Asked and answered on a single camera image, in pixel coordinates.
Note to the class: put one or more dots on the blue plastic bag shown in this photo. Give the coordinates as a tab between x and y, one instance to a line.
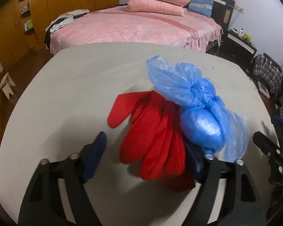
198	124

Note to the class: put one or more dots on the plaid bag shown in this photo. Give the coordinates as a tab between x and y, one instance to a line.
267	71

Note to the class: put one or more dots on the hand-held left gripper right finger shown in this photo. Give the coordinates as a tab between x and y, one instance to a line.
195	162

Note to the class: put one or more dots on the white wooden stool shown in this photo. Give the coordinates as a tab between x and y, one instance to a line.
7	83

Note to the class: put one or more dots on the red cloth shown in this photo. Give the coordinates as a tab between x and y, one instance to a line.
153	141

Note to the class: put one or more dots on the wall socket strip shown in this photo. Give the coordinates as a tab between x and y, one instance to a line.
238	8

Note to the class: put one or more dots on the blue cushion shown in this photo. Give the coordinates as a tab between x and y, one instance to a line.
200	7

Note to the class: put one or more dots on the yellow toy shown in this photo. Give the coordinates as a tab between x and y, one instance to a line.
248	37

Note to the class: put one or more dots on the black and white clothes pile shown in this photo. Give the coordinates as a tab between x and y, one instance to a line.
61	22

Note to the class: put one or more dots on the wooden wardrobe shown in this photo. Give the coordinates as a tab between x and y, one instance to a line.
61	11

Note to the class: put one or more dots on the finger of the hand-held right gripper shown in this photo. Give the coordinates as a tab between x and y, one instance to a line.
279	122
264	141

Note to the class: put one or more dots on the black white nightstand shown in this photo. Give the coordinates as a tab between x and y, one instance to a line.
240	49

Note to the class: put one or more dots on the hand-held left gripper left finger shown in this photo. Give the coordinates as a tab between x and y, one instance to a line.
95	155

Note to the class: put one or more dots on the pink bed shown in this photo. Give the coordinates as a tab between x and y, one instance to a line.
132	28

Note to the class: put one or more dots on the white bottle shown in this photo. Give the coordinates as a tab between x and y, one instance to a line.
241	32

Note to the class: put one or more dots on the colourful packets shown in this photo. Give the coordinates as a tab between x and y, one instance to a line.
28	24

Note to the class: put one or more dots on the pink white scale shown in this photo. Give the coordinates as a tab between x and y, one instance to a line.
263	89

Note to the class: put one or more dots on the black wooden bed frame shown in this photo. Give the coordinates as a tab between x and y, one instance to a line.
224	7

